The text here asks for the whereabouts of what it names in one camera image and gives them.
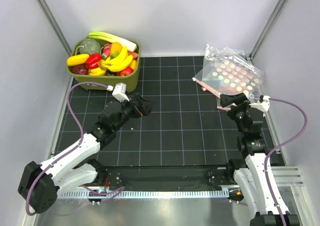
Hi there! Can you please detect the orange yellow mango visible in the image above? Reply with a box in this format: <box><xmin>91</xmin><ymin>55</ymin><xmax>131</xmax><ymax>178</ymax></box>
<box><xmin>109</xmin><ymin>42</ymin><xmax>123</xmax><ymax>59</ymax></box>

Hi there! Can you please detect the left aluminium frame post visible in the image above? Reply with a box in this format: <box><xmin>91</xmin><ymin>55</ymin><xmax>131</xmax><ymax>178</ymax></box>
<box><xmin>36</xmin><ymin>0</ymin><xmax>72</xmax><ymax>55</ymax></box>

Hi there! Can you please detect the green melon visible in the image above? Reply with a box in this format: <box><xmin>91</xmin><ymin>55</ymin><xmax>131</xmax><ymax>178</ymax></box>
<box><xmin>74</xmin><ymin>39</ymin><xmax>101</xmax><ymax>55</ymax></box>

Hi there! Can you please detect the yellow lemon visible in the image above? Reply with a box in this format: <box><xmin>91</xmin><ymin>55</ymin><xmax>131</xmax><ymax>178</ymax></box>
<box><xmin>129</xmin><ymin>59</ymin><xmax>138</xmax><ymax>71</ymax></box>

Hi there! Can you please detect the yellow squash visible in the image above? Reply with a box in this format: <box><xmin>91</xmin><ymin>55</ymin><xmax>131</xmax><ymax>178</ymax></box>
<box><xmin>66</xmin><ymin>54</ymin><xmax>90</xmax><ymax>67</ymax></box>

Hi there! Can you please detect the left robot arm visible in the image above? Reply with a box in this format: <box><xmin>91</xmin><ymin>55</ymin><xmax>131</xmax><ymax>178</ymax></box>
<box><xmin>18</xmin><ymin>94</ymin><xmax>154</xmax><ymax>216</ymax></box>

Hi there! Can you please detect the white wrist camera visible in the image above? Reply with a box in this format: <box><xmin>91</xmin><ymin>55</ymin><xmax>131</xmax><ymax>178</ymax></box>
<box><xmin>112</xmin><ymin>83</ymin><xmax>129</xmax><ymax>103</ymax></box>
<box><xmin>249</xmin><ymin>95</ymin><xmax>270</xmax><ymax>113</ymax></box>

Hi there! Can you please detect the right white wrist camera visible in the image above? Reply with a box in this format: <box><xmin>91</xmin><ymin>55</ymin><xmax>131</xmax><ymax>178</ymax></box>
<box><xmin>249</xmin><ymin>95</ymin><xmax>270</xmax><ymax>113</ymax></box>

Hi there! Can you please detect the black grid mat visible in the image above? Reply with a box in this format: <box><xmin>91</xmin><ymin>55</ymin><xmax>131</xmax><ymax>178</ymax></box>
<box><xmin>45</xmin><ymin>56</ymin><xmax>286</xmax><ymax>168</ymax></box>

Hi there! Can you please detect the aluminium frame post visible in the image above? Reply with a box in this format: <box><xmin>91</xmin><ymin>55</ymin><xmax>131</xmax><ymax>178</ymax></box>
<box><xmin>249</xmin><ymin>0</ymin><xmax>289</xmax><ymax>61</ymax></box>
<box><xmin>36</xmin><ymin>0</ymin><xmax>72</xmax><ymax>55</ymax></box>

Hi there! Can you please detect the dark red apple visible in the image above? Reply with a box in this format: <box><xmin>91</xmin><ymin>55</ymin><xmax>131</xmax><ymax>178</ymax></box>
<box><xmin>71</xmin><ymin>64</ymin><xmax>89</xmax><ymax>75</ymax></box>

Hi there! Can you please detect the yellow banana bunch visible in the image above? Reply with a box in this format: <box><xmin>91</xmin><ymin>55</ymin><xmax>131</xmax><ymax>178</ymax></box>
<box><xmin>97</xmin><ymin>46</ymin><xmax>134</xmax><ymax>72</ymax></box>

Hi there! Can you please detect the green white leek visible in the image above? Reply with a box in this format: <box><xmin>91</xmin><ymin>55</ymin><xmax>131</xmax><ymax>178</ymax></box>
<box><xmin>88</xmin><ymin>31</ymin><xmax>137</xmax><ymax>52</ymax></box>

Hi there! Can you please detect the olive green plastic basket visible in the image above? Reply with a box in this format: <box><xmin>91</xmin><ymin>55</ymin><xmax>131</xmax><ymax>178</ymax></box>
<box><xmin>66</xmin><ymin>40</ymin><xmax>141</xmax><ymax>92</ymax></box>

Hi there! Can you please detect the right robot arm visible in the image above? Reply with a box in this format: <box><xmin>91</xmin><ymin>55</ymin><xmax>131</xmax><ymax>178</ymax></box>
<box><xmin>220</xmin><ymin>93</ymin><xmax>300</xmax><ymax>225</ymax></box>

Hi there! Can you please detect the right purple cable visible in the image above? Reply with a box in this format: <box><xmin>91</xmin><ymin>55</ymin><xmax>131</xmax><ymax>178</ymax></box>
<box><xmin>234</xmin><ymin>97</ymin><xmax>308</xmax><ymax>226</ymax></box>

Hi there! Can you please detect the stack of dotted zip bags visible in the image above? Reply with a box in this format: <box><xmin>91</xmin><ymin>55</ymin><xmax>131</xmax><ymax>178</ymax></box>
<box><xmin>192</xmin><ymin>44</ymin><xmax>264</xmax><ymax>103</ymax></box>

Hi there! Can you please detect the red bell pepper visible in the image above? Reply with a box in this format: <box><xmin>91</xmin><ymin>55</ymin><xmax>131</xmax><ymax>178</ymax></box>
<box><xmin>85</xmin><ymin>53</ymin><xmax>103</xmax><ymax>70</ymax></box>

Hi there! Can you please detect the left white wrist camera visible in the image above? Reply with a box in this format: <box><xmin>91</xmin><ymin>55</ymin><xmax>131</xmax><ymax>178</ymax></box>
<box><xmin>112</xmin><ymin>83</ymin><xmax>129</xmax><ymax>103</ymax></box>

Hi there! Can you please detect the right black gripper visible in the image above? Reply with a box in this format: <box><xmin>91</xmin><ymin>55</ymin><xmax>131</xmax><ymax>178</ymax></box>
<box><xmin>220</xmin><ymin>93</ymin><xmax>252</xmax><ymax>135</ymax></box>

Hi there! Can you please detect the small yellow banana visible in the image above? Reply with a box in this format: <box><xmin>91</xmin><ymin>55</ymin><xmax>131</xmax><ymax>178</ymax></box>
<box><xmin>88</xmin><ymin>67</ymin><xmax>106</xmax><ymax>76</ymax></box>

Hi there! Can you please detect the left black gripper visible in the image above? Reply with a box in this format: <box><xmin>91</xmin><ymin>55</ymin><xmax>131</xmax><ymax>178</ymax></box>
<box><xmin>112</xmin><ymin>93</ymin><xmax>155</xmax><ymax>132</ymax></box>

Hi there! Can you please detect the slotted cable duct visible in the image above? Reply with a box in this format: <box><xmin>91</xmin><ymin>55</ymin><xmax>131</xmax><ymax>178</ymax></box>
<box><xmin>58</xmin><ymin>188</ymin><xmax>229</xmax><ymax>199</ymax></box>

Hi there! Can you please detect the pink dragon fruit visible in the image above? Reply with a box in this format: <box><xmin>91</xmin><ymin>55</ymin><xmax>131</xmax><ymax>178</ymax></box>
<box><xmin>99</xmin><ymin>43</ymin><xmax>112</xmax><ymax>60</ymax></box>

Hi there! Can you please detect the right aluminium frame post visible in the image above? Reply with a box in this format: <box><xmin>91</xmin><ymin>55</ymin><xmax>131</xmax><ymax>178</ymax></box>
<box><xmin>249</xmin><ymin>0</ymin><xmax>289</xmax><ymax>61</ymax></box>

